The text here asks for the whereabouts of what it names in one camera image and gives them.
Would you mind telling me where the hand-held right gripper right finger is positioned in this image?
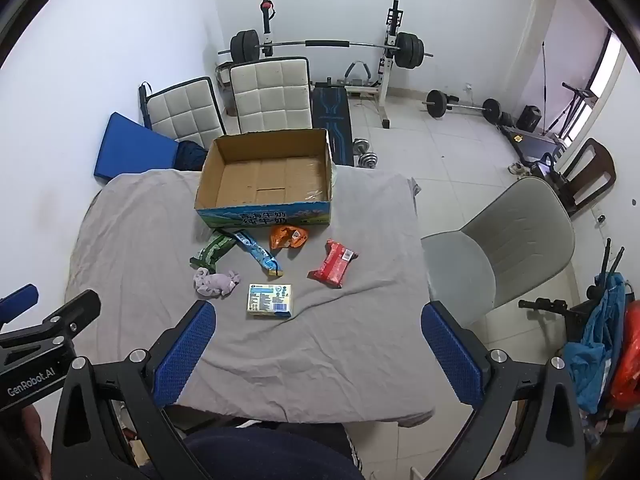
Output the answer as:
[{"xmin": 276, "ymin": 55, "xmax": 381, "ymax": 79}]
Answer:
[{"xmin": 421, "ymin": 301, "xmax": 588, "ymax": 480}]

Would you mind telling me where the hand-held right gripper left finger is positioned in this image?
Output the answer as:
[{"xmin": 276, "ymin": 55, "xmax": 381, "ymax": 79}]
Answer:
[{"xmin": 52, "ymin": 301, "xmax": 217, "ymax": 480}]

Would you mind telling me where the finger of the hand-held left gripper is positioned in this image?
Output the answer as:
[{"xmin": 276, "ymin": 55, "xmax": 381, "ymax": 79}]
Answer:
[
  {"xmin": 0, "ymin": 284, "xmax": 40, "ymax": 326},
  {"xmin": 0, "ymin": 290, "xmax": 102, "ymax": 348}
]

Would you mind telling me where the light purple sock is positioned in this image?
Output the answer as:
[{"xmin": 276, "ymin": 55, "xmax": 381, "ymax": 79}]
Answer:
[{"xmin": 193, "ymin": 267, "xmax": 240, "ymax": 298}]

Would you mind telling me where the small white-blue carton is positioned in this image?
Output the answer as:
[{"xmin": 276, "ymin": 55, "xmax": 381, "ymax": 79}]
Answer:
[{"xmin": 246, "ymin": 283, "xmax": 293, "ymax": 318}]

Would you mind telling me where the green snack packet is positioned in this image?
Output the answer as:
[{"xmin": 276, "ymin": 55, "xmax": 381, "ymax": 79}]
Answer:
[{"xmin": 189, "ymin": 230, "xmax": 237, "ymax": 272}]

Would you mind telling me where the long blue snack packet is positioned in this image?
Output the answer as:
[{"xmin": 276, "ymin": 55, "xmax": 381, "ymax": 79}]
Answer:
[{"xmin": 233, "ymin": 230, "xmax": 285, "ymax": 277}]

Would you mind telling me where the red snack packet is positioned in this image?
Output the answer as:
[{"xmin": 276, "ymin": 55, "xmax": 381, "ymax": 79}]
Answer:
[{"xmin": 307, "ymin": 238, "xmax": 360, "ymax": 289}]

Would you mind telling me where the orange snack packet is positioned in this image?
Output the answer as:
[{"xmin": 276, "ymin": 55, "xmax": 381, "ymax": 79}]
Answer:
[{"xmin": 269, "ymin": 225, "xmax": 310, "ymax": 251}]

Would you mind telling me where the cardboard box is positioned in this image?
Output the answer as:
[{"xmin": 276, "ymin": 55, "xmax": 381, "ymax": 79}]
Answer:
[{"xmin": 194, "ymin": 128, "xmax": 335, "ymax": 227}]

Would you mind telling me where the person's dark clothing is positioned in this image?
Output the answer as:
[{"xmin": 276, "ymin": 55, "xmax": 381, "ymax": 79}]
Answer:
[{"xmin": 142, "ymin": 425, "xmax": 366, "ymax": 480}]

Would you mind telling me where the grey tablecloth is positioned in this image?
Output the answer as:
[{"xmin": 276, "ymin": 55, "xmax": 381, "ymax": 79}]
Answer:
[{"xmin": 65, "ymin": 165, "xmax": 435, "ymax": 428}]

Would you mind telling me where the grey shell chair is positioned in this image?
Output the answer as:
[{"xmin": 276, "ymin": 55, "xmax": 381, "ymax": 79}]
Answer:
[{"xmin": 421, "ymin": 177, "xmax": 576, "ymax": 331}]

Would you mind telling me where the blue cloth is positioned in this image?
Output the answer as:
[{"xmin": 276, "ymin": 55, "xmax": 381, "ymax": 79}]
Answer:
[{"xmin": 565, "ymin": 272, "xmax": 631, "ymax": 413}]

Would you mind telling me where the blue foam mat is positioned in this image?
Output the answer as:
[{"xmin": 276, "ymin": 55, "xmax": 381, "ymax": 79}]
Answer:
[{"xmin": 93, "ymin": 112, "xmax": 180, "ymax": 181}]

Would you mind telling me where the orange bag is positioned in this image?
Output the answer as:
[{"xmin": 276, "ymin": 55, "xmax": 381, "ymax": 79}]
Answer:
[{"xmin": 607, "ymin": 300, "xmax": 640, "ymax": 413}]

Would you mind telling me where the dark blue jacket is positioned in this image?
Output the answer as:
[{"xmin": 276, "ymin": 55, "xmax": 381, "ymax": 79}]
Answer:
[{"xmin": 175, "ymin": 140, "xmax": 210, "ymax": 172}]

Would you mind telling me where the chrome dumbbell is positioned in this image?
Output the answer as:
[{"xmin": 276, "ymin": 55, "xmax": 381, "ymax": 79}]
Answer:
[{"xmin": 352, "ymin": 137, "xmax": 380, "ymax": 168}]

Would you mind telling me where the black blue pole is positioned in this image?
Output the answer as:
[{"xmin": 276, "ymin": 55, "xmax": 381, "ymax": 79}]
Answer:
[{"xmin": 139, "ymin": 81, "xmax": 153, "ymax": 128}]

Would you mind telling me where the white padded chair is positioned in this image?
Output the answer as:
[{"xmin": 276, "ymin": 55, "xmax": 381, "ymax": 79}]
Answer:
[
  {"xmin": 145, "ymin": 76, "xmax": 226, "ymax": 148},
  {"xmin": 229, "ymin": 56, "xmax": 313, "ymax": 136}
]

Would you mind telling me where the black treadmill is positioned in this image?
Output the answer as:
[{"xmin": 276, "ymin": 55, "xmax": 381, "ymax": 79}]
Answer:
[{"xmin": 502, "ymin": 125, "xmax": 568, "ymax": 171}]

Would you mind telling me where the brown wooden chair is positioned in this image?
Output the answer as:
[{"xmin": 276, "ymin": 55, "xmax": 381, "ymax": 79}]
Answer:
[{"xmin": 560, "ymin": 137, "xmax": 617, "ymax": 216}]

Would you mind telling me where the short barbell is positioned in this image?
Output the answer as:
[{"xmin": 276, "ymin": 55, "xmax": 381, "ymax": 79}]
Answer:
[{"xmin": 421, "ymin": 89, "xmax": 502, "ymax": 125}]

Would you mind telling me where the black speaker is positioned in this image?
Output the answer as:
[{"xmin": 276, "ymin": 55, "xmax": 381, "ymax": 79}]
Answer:
[{"xmin": 516, "ymin": 105, "xmax": 542, "ymax": 131}]

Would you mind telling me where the black blue weight bench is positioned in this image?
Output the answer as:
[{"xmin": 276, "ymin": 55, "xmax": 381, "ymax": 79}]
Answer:
[{"xmin": 311, "ymin": 85, "xmax": 356, "ymax": 166}]

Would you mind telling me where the white barbell rack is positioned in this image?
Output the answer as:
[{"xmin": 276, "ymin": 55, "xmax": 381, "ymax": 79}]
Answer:
[{"xmin": 257, "ymin": 0, "xmax": 403, "ymax": 128}]

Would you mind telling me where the black tripod stand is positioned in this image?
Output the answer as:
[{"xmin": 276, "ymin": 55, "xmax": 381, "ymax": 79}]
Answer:
[{"xmin": 537, "ymin": 40, "xmax": 601, "ymax": 136}]

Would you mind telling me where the window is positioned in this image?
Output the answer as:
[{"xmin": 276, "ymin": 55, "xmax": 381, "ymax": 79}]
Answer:
[{"xmin": 590, "ymin": 30, "xmax": 626, "ymax": 106}]

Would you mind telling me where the long barbell with black plates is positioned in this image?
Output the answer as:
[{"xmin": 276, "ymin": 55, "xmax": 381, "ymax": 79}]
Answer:
[{"xmin": 217, "ymin": 30, "xmax": 433, "ymax": 70}]

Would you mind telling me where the black scooter handlebar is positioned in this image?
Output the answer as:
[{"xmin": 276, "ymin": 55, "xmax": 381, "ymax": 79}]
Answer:
[{"xmin": 518, "ymin": 297, "xmax": 568, "ymax": 313}]

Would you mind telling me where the grey exercise handle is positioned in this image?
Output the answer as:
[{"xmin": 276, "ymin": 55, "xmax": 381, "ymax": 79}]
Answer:
[{"xmin": 345, "ymin": 60, "xmax": 373, "ymax": 86}]

